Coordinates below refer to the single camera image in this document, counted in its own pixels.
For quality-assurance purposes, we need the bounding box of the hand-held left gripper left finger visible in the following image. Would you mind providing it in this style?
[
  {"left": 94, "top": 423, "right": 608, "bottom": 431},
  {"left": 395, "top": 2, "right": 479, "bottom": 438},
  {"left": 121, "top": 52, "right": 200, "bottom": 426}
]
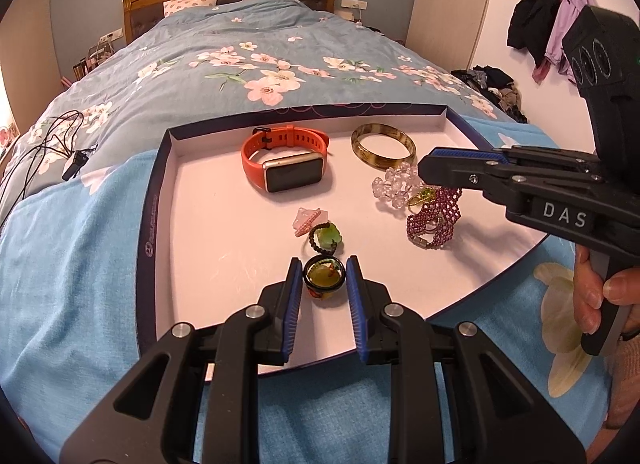
[{"left": 60, "top": 258, "right": 304, "bottom": 464}]

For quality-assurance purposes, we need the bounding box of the black jacket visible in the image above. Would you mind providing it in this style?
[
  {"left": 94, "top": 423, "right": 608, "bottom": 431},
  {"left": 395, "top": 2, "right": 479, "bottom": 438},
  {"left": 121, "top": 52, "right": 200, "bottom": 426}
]
[{"left": 506, "top": 0, "right": 561, "bottom": 69}]

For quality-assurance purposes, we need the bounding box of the purple jacket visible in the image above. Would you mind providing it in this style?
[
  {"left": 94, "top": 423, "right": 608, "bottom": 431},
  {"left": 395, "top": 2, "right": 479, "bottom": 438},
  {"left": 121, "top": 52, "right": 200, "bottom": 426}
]
[{"left": 531, "top": 0, "right": 598, "bottom": 84}]

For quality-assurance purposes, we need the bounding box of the pink beaded flower ring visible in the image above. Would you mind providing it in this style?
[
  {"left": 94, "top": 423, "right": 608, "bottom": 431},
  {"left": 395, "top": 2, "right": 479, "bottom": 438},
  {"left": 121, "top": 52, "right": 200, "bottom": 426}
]
[{"left": 292, "top": 208, "right": 328, "bottom": 237}]

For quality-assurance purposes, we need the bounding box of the pile of dark clothes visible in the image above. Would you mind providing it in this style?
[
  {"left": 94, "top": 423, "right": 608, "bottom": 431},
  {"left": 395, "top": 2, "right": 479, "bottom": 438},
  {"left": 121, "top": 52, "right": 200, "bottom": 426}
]
[{"left": 450, "top": 64, "right": 528, "bottom": 125}]

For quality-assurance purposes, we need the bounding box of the bedside clutter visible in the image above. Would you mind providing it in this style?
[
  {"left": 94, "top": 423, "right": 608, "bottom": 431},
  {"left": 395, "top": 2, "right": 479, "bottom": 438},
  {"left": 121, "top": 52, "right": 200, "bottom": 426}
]
[{"left": 72, "top": 41, "right": 118, "bottom": 79}]

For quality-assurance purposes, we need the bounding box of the yellow glass ring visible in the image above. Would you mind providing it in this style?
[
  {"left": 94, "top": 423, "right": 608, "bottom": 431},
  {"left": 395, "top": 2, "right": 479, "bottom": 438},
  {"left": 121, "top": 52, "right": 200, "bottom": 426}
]
[{"left": 302, "top": 255, "right": 347, "bottom": 301}]

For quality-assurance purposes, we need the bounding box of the black earphone cable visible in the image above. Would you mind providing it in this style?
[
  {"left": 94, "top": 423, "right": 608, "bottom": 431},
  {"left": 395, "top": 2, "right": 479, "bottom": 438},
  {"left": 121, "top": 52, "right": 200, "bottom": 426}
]
[{"left": 0, "top": 111, "right": 98, "bottom": 225}]

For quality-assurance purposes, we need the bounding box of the white cardboard box lid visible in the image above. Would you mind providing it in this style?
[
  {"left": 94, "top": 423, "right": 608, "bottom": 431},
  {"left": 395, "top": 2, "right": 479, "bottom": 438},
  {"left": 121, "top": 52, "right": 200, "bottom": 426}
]
[{"left": 135, "top": 104, "right": 556, "bottom": 379}]

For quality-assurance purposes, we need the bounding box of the white patterned pillow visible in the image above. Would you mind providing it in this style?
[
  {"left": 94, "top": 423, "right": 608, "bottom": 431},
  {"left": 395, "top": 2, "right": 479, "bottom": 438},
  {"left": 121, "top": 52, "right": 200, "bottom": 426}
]
[{"left": 162, "top": 0, "right": 220, "bottom": 18}]

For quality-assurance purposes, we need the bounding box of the floral blue-grey duvet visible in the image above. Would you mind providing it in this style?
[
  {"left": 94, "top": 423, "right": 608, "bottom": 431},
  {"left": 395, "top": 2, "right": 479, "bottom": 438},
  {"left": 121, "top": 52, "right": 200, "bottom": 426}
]
[{"left": 0, "top": 0, "right": 531, "bottom": 225}]

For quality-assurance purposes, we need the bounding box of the green flower beaded ring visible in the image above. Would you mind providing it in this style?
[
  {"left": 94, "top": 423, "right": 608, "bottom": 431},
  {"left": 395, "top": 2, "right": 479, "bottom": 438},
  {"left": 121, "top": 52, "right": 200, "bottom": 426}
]
[{"left": 307, "top": 224, "right": 346, "bottom": 257}]

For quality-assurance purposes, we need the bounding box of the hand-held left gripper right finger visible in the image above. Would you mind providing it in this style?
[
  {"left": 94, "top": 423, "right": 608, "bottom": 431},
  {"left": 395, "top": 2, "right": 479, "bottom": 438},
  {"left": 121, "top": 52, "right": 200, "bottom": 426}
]
[{"left": 346, "top": 256, "right": 586, "bottom": 464}]

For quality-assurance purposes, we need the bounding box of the person's right forearm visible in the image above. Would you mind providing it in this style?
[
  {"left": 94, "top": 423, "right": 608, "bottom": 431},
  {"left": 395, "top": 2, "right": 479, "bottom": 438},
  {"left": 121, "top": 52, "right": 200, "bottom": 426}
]
[{"left": 602, "top": 329, "right": 640, "bottom": 430}]

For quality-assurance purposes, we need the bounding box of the clear crystal bead bracelet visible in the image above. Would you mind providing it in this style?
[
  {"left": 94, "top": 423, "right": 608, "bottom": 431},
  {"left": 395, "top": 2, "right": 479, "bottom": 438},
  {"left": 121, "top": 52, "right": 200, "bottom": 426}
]
[{"left": 371, "top": 164, "right": 423, "bottom": 209}]

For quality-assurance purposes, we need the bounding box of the purple beaded bracelet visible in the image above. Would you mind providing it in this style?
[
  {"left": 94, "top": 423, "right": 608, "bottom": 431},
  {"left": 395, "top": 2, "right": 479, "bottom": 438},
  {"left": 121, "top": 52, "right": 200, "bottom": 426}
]
[{"left": 406, "top": 186, "right": 462, "bottom": 249}]

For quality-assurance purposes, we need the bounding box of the orange smartwatch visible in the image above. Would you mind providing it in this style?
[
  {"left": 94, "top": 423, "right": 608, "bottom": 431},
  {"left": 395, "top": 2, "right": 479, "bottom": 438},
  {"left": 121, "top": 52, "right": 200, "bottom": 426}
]
[{"left": 241, "top": 125, "right": 331, "bottom": 193}]

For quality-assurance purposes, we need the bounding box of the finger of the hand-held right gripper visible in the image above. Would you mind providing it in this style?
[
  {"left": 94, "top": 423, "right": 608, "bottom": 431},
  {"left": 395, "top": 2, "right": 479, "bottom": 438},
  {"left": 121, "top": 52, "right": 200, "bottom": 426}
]
[
  {"left": 431, "top": 146, "right": 512, "bottom": 168},
  {"left": 418, "top": 154, "right": 532, "bottom": 205}
]

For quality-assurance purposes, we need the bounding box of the person's right hand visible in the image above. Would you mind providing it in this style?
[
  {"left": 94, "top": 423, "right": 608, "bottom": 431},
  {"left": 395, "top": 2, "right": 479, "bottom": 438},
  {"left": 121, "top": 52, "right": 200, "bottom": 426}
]
[{"left": 572, "top": 248, "right": 640, "bottom": 335}]

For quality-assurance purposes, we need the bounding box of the amber bangle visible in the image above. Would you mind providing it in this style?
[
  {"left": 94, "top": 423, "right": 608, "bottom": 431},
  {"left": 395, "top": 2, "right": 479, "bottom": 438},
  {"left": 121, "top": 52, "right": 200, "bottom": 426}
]
[{"left": 350, "top": 123, "right": 417, "bottom": 172}]

